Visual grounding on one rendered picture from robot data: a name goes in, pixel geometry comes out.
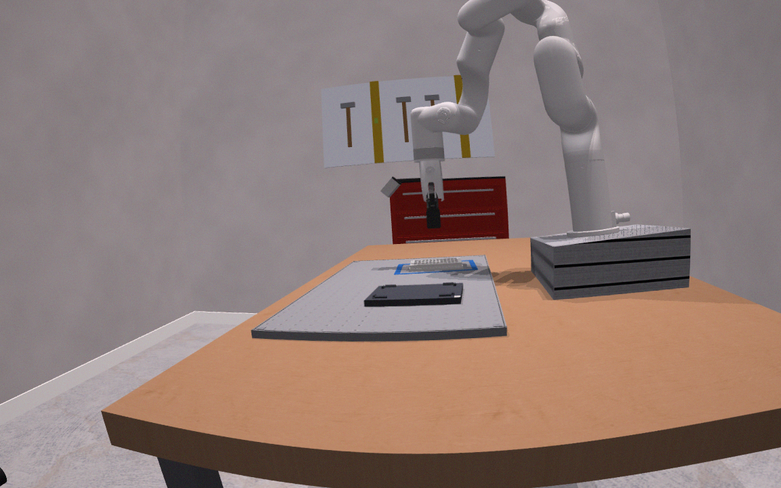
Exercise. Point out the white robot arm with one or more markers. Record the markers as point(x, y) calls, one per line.
point(558, 66)

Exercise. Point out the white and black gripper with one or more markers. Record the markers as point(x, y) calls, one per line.
point(430, 175)

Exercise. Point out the blue taped rectangle outline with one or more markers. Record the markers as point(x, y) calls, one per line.
point(398, 270)

